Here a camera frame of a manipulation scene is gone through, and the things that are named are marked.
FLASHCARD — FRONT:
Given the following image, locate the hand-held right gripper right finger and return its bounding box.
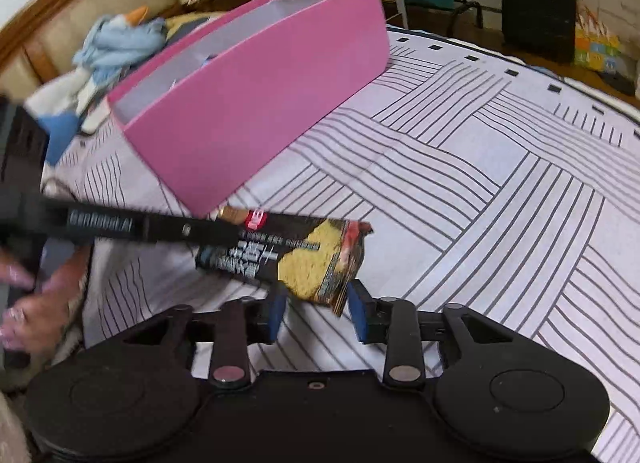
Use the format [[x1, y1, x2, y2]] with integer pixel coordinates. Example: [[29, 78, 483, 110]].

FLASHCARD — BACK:
[[347, 279, 517, 390]]

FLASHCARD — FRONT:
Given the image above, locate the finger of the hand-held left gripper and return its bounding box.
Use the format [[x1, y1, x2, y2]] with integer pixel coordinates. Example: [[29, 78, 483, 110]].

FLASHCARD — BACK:
[[147, 216, 241, 247]]

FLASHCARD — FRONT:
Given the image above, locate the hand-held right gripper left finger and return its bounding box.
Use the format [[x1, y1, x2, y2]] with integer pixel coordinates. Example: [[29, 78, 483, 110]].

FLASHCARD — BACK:
[[122, 288, 290, 390]]

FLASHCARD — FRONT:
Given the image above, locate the black cracker packet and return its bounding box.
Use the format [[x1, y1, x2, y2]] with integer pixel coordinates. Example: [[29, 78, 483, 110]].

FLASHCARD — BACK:
[[195, 206, 374, 317]]

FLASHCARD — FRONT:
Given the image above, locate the pink cardboard box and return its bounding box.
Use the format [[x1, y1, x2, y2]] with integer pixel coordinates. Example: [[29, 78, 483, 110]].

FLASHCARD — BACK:
[[107, 0, 389, 219]]

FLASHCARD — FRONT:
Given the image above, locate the person's left hand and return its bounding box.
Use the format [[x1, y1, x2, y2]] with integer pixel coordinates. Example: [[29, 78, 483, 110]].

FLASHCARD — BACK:
[[0, 242, 97, 362]]

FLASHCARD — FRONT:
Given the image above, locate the blue goose plush toy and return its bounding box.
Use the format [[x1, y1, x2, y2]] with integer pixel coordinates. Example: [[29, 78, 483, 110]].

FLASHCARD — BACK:
[[27, 6, 169, 166]]

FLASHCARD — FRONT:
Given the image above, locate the wooden padded headboard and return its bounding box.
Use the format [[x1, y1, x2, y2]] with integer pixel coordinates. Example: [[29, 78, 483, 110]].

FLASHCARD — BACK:
[[0, 0, 187, 94]]

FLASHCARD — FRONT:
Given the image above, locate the striped white bedsheet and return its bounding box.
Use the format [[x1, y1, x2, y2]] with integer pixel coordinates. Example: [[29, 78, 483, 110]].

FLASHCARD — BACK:
[[40, 26, 640, 463]]

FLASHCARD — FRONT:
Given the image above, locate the black suitcase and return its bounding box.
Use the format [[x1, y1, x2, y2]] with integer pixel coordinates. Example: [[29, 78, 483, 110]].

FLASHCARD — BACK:
[[498, 0, 579, 64]]

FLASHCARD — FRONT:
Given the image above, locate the colourful gift bag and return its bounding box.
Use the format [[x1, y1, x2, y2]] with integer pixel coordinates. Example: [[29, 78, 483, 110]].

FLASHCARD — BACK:
[[574, 8, 624, 72]]

